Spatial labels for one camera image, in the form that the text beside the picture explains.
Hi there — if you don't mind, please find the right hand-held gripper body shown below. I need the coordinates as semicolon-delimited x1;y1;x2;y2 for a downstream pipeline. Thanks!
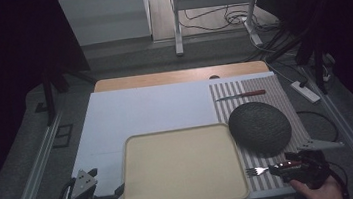
286;135;349;192

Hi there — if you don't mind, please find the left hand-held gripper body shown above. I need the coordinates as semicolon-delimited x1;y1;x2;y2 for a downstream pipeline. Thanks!
63;165;119;199

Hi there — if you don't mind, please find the red-handled fork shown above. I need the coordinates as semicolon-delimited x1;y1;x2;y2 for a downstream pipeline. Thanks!
245;160;304;178

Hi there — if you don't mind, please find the person's right hand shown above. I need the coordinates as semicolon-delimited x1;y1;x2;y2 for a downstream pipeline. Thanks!
288;173;345;199

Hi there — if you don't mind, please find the dark grey round plate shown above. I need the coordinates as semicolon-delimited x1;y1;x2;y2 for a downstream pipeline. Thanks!
225;97;295;162

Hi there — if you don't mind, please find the dark floor socket plate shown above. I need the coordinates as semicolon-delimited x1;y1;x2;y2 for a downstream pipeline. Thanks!
49;122;76;150

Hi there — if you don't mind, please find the beige tray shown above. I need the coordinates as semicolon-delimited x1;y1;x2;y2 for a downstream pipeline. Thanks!
113;120;251;199

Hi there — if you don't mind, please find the white power strip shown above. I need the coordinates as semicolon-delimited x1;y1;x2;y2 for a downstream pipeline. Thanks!
289;77;322;106

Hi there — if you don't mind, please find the white table cover board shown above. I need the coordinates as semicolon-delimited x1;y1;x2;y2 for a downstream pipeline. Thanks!
62;69;298;199

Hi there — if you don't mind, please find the striped placemat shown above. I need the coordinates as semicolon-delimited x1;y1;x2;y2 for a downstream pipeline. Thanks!
208;71;318;196

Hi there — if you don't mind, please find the black stand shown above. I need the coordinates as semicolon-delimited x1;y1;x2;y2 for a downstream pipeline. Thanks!
290;25;339;99
38;53;101;127

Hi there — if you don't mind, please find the white panel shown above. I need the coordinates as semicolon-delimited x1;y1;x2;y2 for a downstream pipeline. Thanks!
58;0;153;49

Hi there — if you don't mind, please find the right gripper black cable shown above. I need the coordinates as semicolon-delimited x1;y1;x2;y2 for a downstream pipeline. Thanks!
327;160;352;199

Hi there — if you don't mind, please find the black looped cable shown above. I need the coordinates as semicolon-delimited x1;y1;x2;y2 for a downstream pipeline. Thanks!
296;106;341;147

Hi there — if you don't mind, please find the red-handled knife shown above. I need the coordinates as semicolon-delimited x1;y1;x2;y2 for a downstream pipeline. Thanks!
214;88;268;103

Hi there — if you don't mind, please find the tangle of floor cables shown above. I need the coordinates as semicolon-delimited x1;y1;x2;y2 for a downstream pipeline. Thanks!
175;0;283;44

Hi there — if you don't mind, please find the white desk frame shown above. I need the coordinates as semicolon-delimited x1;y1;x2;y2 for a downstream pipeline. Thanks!
169;0;271;58

